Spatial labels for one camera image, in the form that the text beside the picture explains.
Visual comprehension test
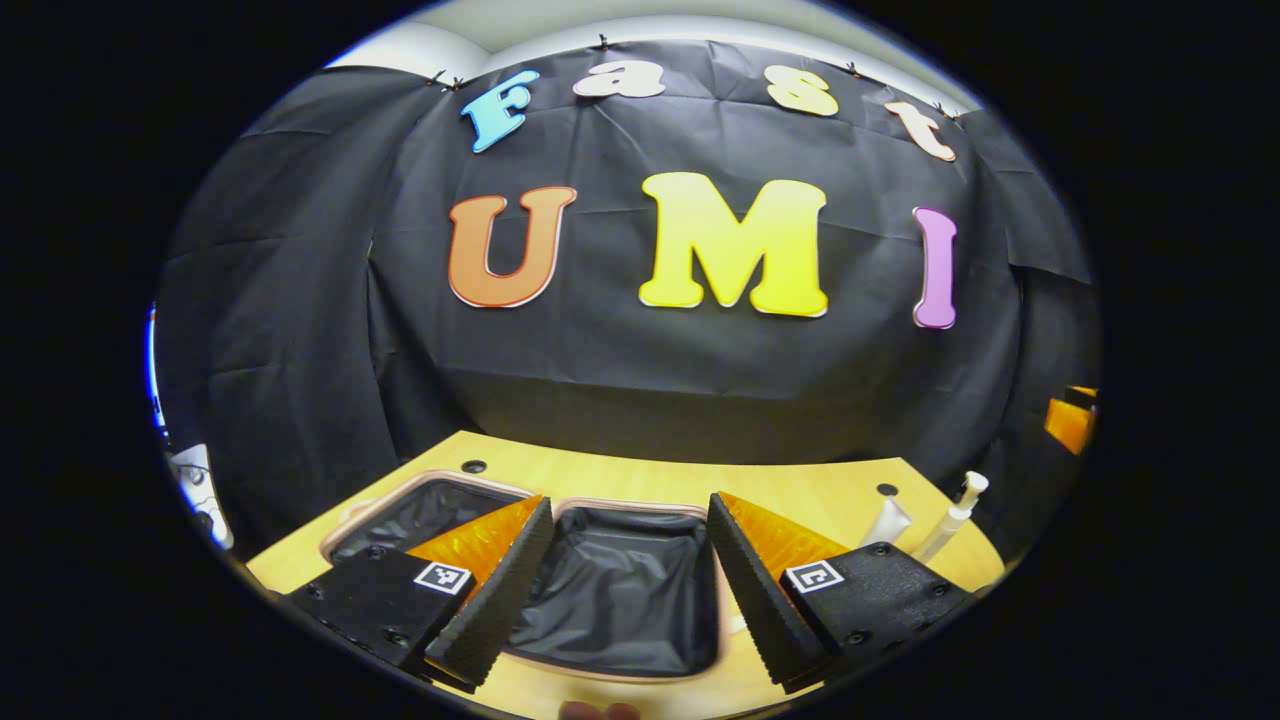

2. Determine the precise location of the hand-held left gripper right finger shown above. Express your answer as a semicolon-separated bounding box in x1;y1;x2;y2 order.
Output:
706;491;977;696

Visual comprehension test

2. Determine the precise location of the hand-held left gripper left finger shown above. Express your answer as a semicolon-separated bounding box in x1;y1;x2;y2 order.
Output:
285;495;557;693

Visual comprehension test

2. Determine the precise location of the pale pink suitcase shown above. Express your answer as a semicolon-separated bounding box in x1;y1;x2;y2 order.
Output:
318;468;743;687

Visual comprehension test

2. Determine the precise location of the white pump bottle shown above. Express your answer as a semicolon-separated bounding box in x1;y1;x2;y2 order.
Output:
910;470;991;567

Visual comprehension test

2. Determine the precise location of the black backdrop cloth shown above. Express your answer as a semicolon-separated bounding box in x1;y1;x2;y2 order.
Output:
150;38;1101;561

